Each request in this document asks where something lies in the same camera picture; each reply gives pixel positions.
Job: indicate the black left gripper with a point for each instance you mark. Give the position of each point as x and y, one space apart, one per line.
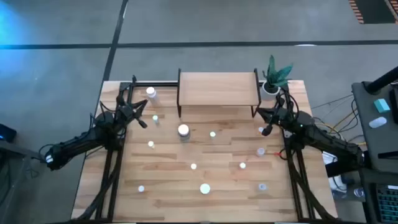
126 112

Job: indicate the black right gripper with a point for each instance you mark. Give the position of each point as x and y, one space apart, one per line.
280 115

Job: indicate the small clear bottle pink pills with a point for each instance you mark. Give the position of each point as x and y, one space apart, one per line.
261 129

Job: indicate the wide clear blue pill bottle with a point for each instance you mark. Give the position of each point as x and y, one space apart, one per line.
260 151
262 186

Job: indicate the small yellow-green pill bottle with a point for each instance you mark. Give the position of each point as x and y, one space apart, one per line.
151 144

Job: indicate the large bottle green label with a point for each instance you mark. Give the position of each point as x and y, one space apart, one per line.
183 130

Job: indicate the small pink pill bottle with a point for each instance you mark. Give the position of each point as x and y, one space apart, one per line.
242 165

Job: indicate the small white-capped pill bottle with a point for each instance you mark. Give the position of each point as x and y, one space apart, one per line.
141 188
212 134

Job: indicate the small pale green pill bottle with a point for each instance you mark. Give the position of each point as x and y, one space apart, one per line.
193 166

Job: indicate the large orange pill bottle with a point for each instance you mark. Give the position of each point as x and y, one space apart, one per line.
205 188

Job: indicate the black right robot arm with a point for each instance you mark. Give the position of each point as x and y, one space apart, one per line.
326 140

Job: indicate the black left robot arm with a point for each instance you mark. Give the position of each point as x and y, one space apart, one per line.
77 141

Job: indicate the wooden shelf black metal legs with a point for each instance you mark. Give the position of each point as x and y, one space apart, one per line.
217 88

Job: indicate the white plant pot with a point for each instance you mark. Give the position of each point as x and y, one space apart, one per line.
266 95

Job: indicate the green snake plant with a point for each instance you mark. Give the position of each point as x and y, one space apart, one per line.
275 76

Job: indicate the white power strip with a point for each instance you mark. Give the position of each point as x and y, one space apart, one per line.
331 158

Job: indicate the grey side desk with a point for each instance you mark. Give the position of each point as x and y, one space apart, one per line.
373 140

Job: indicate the white computer mouse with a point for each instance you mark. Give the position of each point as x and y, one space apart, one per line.
377 122

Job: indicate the teal box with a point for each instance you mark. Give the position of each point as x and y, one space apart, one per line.
382 105

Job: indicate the black pole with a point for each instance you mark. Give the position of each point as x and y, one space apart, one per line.
382 81

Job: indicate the black desk device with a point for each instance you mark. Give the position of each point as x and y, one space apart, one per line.
394 105

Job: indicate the black device blue light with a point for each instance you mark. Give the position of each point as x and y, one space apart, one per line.
7 133

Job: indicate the grey metal cart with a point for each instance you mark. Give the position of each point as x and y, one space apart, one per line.
15 174

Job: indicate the backlit keyboard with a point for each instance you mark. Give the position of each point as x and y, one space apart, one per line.
388 202

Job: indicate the orange striped floor mat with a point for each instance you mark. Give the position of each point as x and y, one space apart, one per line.
373 11

